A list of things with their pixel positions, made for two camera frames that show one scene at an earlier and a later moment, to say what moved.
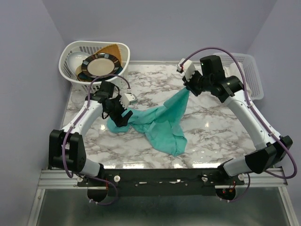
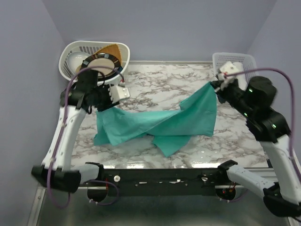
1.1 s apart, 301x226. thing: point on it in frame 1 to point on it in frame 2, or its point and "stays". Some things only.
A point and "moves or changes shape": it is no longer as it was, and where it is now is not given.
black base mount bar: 165,182 stays
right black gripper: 187,84 to 217,86
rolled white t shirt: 233,69 stays
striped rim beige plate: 100,64 stays
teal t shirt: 162,124 moves or changes shape
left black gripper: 119,120 to 109,104
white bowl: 75,59 stays
